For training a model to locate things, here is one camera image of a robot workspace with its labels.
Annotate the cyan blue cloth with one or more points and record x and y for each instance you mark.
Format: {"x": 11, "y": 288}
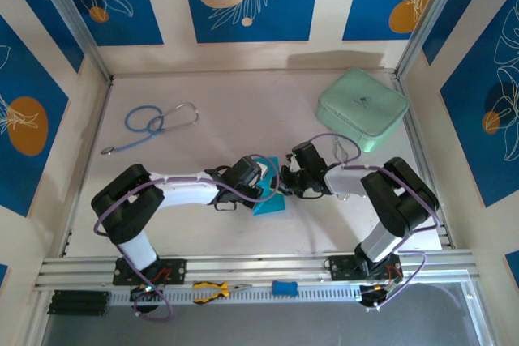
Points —
{"x": 271, "y": 206}

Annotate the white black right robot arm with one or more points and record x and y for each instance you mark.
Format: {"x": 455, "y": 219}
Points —
{"x": 344, "y": 182}

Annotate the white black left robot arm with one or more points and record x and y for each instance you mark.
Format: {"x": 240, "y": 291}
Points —
{"x": 182, "y": 192}

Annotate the mint green zip case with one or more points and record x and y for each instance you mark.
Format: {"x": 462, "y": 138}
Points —
{"x": 361, "y": 107}

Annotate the blue bone-shaped foam piece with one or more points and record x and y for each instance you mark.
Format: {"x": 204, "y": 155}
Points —
{"x": 284, "y": 287}

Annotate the blue stethoscope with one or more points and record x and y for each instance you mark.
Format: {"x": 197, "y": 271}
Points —
{"x": 107, "y": 151}

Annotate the black controller board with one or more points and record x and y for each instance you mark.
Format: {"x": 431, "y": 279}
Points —
{"x": 140, "y": 292}
{"x": 371, "y": 301}

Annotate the black stacked blocks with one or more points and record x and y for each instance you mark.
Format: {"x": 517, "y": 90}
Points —
{"x": 79, "y": 303}

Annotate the aluminium rail frame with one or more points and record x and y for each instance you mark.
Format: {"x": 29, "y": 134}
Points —
{"x": 259, "y": 267}

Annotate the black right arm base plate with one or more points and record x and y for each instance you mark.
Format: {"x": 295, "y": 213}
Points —
{"x": 340, "y": 267}

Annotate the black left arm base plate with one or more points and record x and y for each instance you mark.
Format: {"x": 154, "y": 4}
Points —
{"x": 176, "y": 271}

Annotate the aluminium side rail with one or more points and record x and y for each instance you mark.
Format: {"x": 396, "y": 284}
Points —
{"x": 96, "y": 135}
{"x": 415, "y": 135}

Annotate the aluminium corner post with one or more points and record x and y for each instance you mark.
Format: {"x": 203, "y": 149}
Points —
{"x": 73, "y": 9}
{"x": 442, "y": 14}

